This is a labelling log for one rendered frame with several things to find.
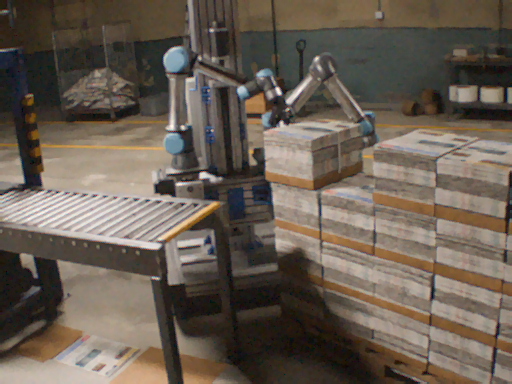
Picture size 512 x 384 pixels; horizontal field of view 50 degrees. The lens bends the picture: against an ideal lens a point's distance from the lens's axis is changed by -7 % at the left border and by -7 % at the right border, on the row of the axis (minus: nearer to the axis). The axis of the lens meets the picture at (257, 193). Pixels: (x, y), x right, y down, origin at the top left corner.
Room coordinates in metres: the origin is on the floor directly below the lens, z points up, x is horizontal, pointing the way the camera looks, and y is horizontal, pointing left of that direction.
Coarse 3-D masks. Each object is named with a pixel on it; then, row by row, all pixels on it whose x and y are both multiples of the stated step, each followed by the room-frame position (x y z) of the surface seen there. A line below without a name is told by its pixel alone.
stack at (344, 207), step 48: (288, 192) 2.53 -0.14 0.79; (336, 192) 2.36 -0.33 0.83; (288, 240) 2.54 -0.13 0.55; (384, 240) 2.13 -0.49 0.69; (432, 240) 1.97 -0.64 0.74; (480, 240) 1.82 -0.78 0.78; (288, 288) 2.56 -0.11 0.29; (384, 288) 2.13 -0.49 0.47; (432, 288) 1.97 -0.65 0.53; (480, 288) 1.80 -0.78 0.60; (288, 336) 2.56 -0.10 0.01; (336, 336) 2.33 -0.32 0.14; (384, 336) 2.13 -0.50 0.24; (432, 336) 1.95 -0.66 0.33
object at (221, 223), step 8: (80, 192) 2.76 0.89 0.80; (88, 192) 2.75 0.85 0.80; (96, 192) 2.73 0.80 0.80; (104, 192) 2.72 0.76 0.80; (112, 192) 2.71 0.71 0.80; (136, 200) 2.59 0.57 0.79; (160, 200) 2.53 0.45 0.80; (168, 200) 2.51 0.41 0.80; (176, 200) 2.50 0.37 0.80; (184, 200) 2.50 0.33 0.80; (192, 200) 2.49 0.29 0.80; (200, 200) 2.48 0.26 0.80; (208, 200) 2.47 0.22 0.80; (224, 208) 2.41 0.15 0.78; (208, 216) 2.42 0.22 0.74; (216, 216) 2.40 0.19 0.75; (224, 216) 2.40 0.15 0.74; (200, 224) 2.44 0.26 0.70; (208, 224) 2.42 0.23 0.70; (216, 224) 2.41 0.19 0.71; (224, 224) 2.40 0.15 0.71
